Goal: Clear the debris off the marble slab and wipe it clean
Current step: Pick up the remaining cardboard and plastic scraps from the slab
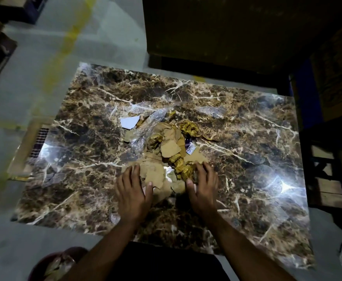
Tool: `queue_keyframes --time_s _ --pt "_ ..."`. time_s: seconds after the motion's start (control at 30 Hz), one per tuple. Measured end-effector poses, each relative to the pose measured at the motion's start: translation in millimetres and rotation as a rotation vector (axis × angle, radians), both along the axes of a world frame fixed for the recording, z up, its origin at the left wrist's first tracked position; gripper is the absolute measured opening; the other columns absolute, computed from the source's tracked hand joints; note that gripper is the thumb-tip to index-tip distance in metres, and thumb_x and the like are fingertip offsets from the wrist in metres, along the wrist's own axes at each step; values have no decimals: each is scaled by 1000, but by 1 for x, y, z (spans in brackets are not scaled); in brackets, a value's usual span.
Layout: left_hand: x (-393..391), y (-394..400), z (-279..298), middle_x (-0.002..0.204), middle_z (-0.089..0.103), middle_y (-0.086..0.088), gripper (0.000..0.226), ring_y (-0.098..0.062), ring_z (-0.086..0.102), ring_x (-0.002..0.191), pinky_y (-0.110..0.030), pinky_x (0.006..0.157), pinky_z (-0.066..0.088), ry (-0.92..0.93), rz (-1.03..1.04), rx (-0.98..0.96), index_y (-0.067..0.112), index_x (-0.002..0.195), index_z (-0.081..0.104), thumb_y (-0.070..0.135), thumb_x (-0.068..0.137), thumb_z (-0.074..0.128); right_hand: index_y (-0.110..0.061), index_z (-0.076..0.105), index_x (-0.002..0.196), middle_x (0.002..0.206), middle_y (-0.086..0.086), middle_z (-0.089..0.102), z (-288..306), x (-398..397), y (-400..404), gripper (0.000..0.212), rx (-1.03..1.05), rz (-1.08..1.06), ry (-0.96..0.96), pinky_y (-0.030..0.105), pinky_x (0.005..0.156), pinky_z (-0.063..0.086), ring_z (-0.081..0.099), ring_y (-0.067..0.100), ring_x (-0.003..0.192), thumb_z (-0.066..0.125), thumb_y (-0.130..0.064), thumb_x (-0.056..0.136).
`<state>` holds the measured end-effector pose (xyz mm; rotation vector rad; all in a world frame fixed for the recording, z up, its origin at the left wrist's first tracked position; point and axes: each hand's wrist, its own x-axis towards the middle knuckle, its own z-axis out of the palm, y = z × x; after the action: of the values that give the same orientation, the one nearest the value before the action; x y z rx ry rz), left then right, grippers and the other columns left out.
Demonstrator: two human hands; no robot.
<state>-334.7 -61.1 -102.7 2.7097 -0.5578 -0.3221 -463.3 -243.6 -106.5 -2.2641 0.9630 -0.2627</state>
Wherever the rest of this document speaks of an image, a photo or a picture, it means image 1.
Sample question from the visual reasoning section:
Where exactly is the person's left hand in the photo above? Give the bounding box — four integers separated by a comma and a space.
114, 164, 154, 226

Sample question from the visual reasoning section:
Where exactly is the person's right hand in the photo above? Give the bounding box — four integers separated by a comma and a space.
185, 162, 220, 221

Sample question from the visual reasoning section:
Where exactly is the pile of cardboard and paper scraps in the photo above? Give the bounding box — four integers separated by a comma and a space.
120, 109, 218, 204

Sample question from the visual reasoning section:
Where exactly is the white paper piece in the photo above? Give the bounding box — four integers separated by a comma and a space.
120, 115, 141, 130

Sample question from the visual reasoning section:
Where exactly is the clear plastic bag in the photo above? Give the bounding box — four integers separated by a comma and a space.
129, 107, 173, 154

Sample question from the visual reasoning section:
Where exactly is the checked cloth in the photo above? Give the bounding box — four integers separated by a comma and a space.
29, 128, 51, 159

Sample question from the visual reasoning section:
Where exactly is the pink round object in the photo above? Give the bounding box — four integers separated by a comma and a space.
27, 246, 89, 281

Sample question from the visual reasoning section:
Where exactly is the person's left forearm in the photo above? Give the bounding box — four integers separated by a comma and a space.
58, 221, 144, 281

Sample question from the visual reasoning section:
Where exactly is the person's right forearm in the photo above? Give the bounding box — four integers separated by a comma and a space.
206, 215, 297, 281

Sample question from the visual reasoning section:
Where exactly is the person's dark clothing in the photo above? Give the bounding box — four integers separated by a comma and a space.
106, 241, 230, 281

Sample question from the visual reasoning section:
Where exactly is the marble pattern table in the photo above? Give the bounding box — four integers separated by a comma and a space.
12, 62, 316, 270

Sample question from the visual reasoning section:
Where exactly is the clear plastic film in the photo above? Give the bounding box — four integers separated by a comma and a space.
27, 143, 71, 189

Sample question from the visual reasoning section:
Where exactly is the wooden pallet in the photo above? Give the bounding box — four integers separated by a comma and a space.
310, 144, 342, 209

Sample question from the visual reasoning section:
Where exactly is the large dark cardboard box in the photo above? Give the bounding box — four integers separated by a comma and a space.
141, 0, 342, 75

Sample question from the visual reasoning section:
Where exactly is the yellow blue printed cardboard box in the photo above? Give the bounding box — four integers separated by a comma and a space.
289, 14, 342, 129

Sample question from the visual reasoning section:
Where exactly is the blue pallet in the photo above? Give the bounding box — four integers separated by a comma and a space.
0, 0, 50, 25

